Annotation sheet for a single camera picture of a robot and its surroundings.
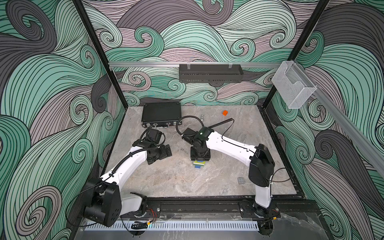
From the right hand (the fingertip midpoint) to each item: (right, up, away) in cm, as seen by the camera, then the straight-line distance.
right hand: (195, 161), depth 81 cm
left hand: (-17, +3, +3) cm, 18 cm away
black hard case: (-25, +27, +33) cm, 50 cm away
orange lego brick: (+25, +29, +36) cm, 52 cm away
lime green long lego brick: (+3, -2, +2) cm, 4 cm away
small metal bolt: (+7, +24, +30) cm, 39 cm away
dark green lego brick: (+3, -3, +4) cm, 6 cm away
